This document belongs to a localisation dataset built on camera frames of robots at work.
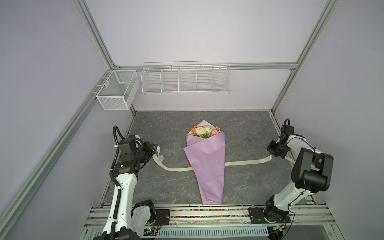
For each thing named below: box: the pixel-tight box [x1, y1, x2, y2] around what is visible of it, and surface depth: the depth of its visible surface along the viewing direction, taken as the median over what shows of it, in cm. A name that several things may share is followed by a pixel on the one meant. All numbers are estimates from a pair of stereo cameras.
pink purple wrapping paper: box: [183, 120, 226, 205], surface depth 93 cm
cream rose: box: [195, 127, 206, 135], surface depth 101 cm
